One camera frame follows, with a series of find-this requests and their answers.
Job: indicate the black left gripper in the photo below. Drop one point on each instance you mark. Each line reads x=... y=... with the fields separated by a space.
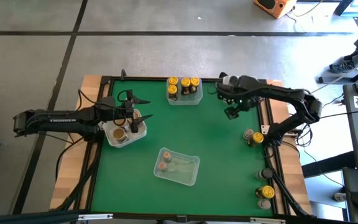
x=133 y=109

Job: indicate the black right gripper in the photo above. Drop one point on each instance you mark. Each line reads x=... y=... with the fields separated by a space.
x=238 y=91

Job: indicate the copper-lid glass spice jar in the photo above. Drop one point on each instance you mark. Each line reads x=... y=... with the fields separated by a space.
x=167 y=155
x=264 y=204
x=248 y=133
x=162 y=166

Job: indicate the yellow-lid dark spice jar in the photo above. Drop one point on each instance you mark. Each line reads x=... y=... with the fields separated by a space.
x=185 y=82
x=172 y=89
x=194 y=81
x=173 y=80
x=268 y=192
x=257 y=137

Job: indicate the frosted translucent plastic bin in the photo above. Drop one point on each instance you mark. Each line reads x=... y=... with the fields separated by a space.
x=185 y=100

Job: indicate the black-lid glass spice jar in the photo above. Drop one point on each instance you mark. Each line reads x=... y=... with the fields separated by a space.
x=266 y=173

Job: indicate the clear plastic bin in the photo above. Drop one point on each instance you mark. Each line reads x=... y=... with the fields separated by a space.
x=182 y=171

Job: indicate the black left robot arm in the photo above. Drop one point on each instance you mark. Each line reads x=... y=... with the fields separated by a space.
x=61 y=120

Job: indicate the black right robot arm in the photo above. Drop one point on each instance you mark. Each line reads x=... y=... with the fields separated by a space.
x=303 y=105

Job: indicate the white plastic bin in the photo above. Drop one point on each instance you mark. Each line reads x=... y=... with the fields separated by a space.
x=140 y=137

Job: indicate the green table mat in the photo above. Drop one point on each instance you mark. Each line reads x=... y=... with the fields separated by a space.
x=213 y=161

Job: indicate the orange box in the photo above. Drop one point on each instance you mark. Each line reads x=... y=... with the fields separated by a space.
x=283 y=11

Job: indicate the person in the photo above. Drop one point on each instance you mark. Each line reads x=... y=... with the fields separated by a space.
x=342 y=67

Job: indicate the white metal bracket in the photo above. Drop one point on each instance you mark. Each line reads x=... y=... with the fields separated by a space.
x=265 y=129

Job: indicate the black diagonal frame strut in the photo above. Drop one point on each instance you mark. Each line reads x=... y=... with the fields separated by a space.
x=76 y=186
x=287 y=194

